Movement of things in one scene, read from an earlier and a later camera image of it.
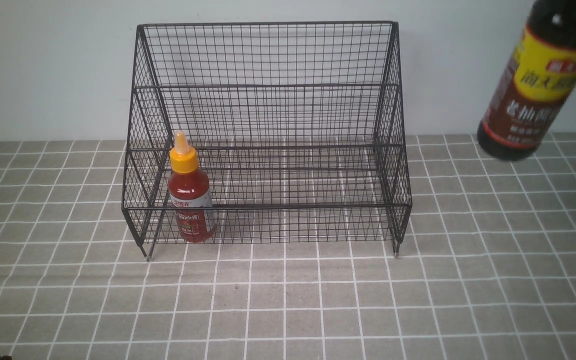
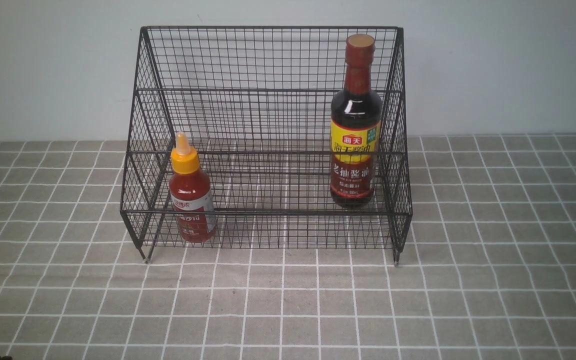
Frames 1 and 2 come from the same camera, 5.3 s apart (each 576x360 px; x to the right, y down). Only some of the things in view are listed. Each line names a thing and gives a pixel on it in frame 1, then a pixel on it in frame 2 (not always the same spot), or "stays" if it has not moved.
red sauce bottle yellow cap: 189,194 stays
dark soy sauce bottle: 558,47 to 356,124
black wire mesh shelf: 271,133 stays
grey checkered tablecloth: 502,259 stays
